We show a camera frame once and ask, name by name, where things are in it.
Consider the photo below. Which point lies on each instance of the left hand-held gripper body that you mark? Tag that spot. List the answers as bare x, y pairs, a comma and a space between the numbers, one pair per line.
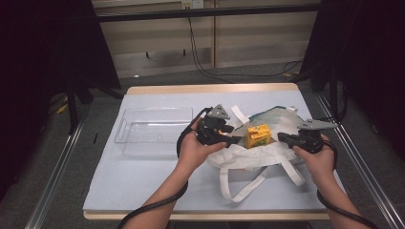
208, 132

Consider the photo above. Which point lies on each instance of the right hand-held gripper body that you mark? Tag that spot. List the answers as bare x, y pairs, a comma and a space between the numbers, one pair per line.
312, 141

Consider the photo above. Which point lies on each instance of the white green orange tote bag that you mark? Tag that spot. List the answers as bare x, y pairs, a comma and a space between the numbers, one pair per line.
248, 157

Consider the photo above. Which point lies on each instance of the yellow juice carton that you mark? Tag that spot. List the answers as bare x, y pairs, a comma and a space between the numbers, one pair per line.
258, 135

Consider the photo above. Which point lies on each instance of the clear plastic tray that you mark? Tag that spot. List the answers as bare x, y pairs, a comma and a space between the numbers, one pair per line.
153, 133

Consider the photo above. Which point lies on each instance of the person's right hand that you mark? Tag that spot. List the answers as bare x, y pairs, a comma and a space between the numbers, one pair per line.
321, 165

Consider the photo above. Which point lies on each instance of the person's left hand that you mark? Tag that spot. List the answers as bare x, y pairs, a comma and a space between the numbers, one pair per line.
191, 152

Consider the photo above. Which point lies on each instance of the black metal stand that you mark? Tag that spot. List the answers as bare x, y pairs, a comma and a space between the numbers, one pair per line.
333, 92
72, 108

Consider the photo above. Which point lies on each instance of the pale blue table mat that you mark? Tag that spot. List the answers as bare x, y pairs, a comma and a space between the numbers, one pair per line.
127, 181

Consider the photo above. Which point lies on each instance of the black curtain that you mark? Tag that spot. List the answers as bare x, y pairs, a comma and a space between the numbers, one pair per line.
375, 63
38, 63

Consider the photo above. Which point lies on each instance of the black horizontal bar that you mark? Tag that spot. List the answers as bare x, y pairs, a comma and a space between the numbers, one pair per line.
207, 12

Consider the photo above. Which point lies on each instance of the metal floor rail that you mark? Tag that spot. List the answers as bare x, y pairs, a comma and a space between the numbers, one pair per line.
54, 178
366, 171

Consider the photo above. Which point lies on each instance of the white wall outlet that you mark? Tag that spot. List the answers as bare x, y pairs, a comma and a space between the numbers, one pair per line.
192, 4

